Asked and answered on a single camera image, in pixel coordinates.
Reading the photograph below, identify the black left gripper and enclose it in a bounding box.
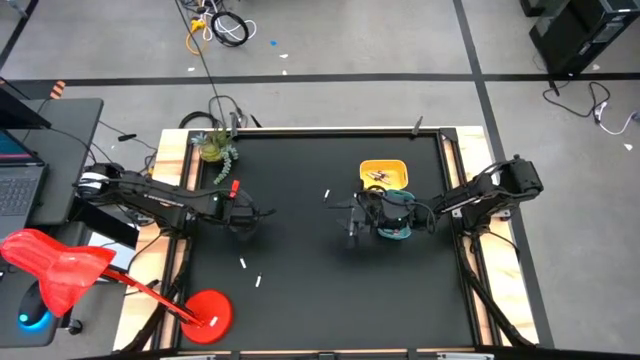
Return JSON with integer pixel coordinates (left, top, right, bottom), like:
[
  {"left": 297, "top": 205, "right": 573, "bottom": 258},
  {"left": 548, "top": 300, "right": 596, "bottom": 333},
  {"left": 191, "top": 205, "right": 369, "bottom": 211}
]
[{"left": 227, "top": 195, "right": 278, "bottom": 234}]

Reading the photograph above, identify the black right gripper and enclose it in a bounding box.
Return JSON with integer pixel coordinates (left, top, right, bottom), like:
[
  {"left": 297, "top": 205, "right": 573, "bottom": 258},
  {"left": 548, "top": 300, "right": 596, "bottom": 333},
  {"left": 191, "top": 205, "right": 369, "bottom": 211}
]
[{"left": 335, "top": 190, "right": 408, "bottom": 250}]

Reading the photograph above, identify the teal plastic bin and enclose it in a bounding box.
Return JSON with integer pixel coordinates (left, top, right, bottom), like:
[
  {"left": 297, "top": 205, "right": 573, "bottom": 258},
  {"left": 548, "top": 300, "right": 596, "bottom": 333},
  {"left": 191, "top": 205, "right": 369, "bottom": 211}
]
[{"left": 375, "top": 188, "right": 417, "bottom": 242}]

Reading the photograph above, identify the yellow plastic bin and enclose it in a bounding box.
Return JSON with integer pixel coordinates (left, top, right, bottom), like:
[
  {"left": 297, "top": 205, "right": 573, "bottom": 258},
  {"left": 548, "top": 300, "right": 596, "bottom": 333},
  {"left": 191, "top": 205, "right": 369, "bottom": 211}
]
[{"left": 359, "top": 159, "right": 410, "bottom": 192}]

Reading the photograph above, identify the potted succulent plant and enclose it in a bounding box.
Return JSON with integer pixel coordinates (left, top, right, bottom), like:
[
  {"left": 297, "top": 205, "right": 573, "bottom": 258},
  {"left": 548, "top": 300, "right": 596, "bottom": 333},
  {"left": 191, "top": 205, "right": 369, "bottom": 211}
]
[{"left": 189, "top": 128, "right": 241, "bottom": 187}]

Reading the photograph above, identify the black desk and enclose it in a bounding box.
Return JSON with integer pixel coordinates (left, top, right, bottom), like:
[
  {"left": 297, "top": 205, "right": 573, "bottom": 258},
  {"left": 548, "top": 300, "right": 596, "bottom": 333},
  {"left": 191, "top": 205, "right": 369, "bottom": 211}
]
[{"left": 0, "top": 97, "right": 105, "bottom": 227}]

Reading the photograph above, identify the red desk lamp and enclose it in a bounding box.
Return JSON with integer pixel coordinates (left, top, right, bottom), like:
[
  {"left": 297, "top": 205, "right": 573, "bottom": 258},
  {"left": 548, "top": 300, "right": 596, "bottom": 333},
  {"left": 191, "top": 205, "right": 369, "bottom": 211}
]
[{"left": 0, "top": 228, "right": 235, "bottom": 346}]

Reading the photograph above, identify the black laptop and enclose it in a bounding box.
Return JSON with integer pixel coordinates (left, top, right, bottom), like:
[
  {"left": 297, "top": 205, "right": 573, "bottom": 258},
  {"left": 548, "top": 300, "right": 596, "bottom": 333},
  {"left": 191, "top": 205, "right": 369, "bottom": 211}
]
[{"left": 0, "top": 127, "right": 50, "bottom": 221}]

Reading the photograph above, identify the black mouse blue light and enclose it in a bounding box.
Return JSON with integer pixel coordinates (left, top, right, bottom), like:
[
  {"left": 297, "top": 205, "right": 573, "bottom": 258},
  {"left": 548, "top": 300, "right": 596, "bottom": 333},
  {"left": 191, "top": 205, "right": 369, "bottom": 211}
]
[{"left": 17, "top": 281, "right": 52, "bottom": 332}]

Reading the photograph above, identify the black flat panel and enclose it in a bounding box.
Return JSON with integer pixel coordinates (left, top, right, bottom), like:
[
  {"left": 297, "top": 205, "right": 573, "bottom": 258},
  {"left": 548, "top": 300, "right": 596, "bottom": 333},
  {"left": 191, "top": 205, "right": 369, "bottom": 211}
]
[{"left": 0, "top": 77, "right": 52, "bottom": 130}]

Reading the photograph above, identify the black computer tower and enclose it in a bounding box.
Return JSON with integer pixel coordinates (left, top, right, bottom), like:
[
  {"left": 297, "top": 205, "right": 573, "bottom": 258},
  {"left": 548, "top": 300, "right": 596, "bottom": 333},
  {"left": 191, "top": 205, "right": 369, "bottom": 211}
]
[{"left": 519, "top": 0, "right": 640, "bottom": 77}]

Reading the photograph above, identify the black table frame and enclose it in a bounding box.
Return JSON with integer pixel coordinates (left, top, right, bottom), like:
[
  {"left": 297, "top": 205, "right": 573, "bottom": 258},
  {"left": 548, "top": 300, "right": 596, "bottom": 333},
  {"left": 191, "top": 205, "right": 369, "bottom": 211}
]
[{"left": 119, "top": 127, "right": 539, "bottom": 354}]

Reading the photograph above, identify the black coiled cable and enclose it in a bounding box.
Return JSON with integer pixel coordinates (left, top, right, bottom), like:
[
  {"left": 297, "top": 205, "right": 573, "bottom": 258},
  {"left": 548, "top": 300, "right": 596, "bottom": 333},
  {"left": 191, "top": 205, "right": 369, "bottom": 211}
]
[{"left": 209, "top": 10, "right": 251, "bottom": 49}]

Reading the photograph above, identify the yellow floor cable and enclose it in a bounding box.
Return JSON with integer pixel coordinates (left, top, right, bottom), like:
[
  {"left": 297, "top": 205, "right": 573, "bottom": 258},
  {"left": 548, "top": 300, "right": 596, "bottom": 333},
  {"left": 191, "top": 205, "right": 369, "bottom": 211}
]
[{"left": 185, "top": 17, "right": 209, "bottom": 57}]

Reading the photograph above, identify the black floor cable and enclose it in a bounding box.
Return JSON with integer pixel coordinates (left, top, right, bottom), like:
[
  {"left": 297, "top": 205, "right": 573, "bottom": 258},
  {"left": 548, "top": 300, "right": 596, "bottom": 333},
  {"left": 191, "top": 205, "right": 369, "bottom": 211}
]
[{"left": 542, "top": 81, "right": 612, "bottom": 120}]

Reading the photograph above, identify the white floor cable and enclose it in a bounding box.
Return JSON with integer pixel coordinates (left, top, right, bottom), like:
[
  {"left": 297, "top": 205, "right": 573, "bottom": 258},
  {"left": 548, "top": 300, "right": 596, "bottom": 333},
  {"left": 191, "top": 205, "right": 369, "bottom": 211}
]
[{"left": 593, "top": 101, "right": 640, "bottom": 136}]

